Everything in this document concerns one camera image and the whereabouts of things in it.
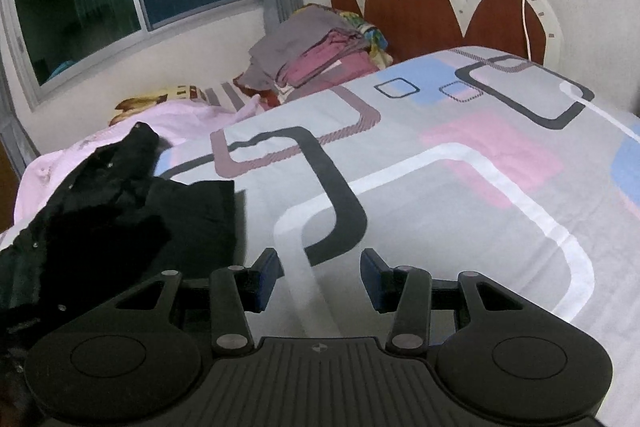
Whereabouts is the black jacket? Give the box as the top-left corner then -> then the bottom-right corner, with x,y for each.
1,124 -> 236,345

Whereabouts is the pink folded clothes stack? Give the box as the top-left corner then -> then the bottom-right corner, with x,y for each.
233,30 -> 392,108

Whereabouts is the patterned grey bed sheet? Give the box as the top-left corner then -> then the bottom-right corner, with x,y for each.
0,44 -> 640,423

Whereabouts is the pink blanket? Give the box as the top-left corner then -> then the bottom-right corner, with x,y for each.
13,96 -> 262,222

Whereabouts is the yellow patterned pillow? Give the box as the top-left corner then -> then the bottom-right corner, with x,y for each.
108,84 -> 207,127

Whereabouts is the colourful folded cloth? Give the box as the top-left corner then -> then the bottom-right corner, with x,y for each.
337,10 -> 394,69

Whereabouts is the grey folded cloth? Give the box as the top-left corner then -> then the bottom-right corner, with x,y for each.
239,5 -> 364,91

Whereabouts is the red white scalloped headboard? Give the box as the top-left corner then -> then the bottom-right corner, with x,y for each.
330,0 -> 563,69

